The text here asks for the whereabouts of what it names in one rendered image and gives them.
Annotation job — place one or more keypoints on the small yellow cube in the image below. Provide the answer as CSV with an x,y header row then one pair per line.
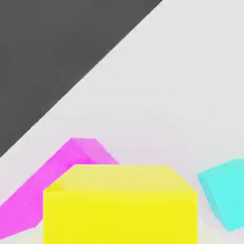
x,y
120,209

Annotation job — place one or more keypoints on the large magenta box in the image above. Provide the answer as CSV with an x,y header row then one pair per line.
x,y
47,183

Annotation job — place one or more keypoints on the large cyan box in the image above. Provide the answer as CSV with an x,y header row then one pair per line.
x,y
225,192

